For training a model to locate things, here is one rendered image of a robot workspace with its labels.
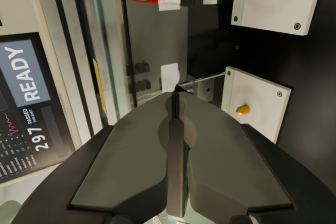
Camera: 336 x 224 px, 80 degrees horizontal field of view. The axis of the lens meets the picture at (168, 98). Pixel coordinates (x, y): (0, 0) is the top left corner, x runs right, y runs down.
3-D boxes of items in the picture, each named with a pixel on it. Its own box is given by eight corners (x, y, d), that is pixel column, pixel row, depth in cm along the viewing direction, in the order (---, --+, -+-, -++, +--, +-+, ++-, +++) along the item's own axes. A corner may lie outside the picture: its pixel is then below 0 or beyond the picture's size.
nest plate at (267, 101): (291, 88, 35) (287, 90, 35) (273, 153, 42) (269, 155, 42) (229, 65, 47) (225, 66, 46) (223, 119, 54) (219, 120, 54)
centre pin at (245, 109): (250, 106, 43) (241, 110, 42) (249, 114, 44) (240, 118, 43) (243, 103, 44) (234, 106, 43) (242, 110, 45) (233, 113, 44)
